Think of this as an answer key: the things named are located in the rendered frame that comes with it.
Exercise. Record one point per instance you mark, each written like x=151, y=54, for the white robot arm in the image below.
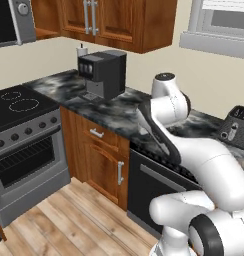
x=207, y=166

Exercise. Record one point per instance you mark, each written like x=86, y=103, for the wooden base cupboard door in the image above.
x=100, y=170

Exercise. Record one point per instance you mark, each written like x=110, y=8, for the wooden drawer front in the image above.
x=109, y=136

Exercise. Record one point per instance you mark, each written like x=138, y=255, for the black coffee machine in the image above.
x=105, y=73

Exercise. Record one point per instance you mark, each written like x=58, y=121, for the white bottle with black cap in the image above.
x=81, y=51

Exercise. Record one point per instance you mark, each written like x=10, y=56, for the grey stove with oven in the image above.
x=24, y=143

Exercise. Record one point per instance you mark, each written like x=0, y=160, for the black toaster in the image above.
x=239, y=128

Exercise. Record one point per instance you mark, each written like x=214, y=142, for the grey microwave oven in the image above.
x=10, y=20

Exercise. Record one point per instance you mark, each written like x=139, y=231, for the wooden wall cupboard door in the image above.
x=72, y=16
x=117, y=20

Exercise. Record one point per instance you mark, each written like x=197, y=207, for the white window frame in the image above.
x=217, y=33

